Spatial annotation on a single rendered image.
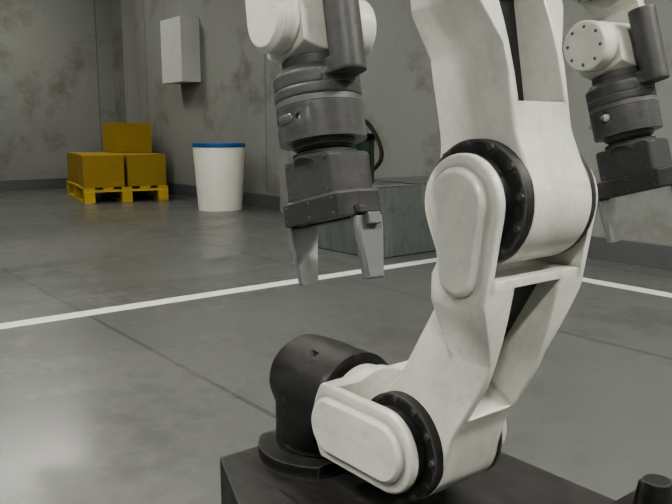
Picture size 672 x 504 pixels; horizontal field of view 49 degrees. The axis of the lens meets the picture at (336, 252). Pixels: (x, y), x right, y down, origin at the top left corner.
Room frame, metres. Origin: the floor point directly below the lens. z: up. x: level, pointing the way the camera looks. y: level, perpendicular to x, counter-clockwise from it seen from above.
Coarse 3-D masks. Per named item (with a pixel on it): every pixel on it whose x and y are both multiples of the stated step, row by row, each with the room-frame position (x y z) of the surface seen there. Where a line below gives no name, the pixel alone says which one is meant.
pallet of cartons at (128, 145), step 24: (120, 144) 7.61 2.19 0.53; (144, 144) 7.73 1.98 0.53; (72, 168) 7.61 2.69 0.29; (96, 168) 6.95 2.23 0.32; (120, 168) 7.04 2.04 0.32; (144, 168) 7.16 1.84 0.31; (72, 192) 7.86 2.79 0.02; (96, 192) 6.92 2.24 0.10; (120, 192) 7.10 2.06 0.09; (144, 192) 7.72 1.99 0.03
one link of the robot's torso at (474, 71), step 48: (432, 0) 0.86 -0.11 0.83; (480, 0) 0.81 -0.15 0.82; (528, 0) 0.90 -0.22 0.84; (432, 48) 0.89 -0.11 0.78; (480, 48) 0.84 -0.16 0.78; (528, 48) 0.90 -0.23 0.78; (480, 96) 0.84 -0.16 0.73; (528, 96) 0.90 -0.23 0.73; (480, 144) 0.82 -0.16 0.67; (528, 144) 0.80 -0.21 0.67; (528, 192) 0.77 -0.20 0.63; (576, 192) 0.82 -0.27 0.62; (528, 240) 0.78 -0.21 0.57; (576, 240) 0.85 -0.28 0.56
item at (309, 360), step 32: (288, 352) 1.14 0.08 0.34; (320, 352) 1.10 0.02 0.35; (352, 352) 1.08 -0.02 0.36; (288, 384) 1.10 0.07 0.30; (320, 384) 1.04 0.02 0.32; (288, 416) 1.09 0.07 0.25; (256, 448) 1.16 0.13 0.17; (288, 448) 1.10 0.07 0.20; (224, 480) 1.08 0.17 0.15; (256, 480) 1.04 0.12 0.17; (288, 480) 1.04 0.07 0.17; (320, 480) 1.04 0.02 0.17; (352, 480) 1.04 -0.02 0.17; (480, 480) 1.04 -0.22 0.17; (512, 480) 1.04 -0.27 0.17; (544, 480) 1.04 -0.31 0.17; (640, 480) 0.89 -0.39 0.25
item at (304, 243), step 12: (300, 228) 0.77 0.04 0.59; (312, 228) 0.78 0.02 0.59; (300, 240) 0.77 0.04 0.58; (312, 240) 0.78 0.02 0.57; (300, 252) 0.77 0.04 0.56; (312, 252) 0.77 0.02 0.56; (300, 264) 0.76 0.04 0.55; (312, 264) 0.77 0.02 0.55; (300, 276) 0.76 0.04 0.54; (312, 276) 0.77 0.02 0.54
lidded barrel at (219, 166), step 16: (192, 144) 6.32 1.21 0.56; (208, 144) 6.20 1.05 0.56; (224, 144) 6.21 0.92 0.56; (240, 144) 6.31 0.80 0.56; (208, 160) 6.21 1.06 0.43; (224, 160) 6.22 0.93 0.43; (240, 160) 6.33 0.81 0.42; (208, 176) 6.23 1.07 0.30; (224, 176) 6.23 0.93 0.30; (240, 176) 6.34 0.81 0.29; (208, 192) 6.24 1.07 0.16; (224, 192) 6.24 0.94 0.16; (240, 192) 6.36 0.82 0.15; (208, 208) 6.25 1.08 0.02; (224, 208) 6.24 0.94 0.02; (240, 208) 6.37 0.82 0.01
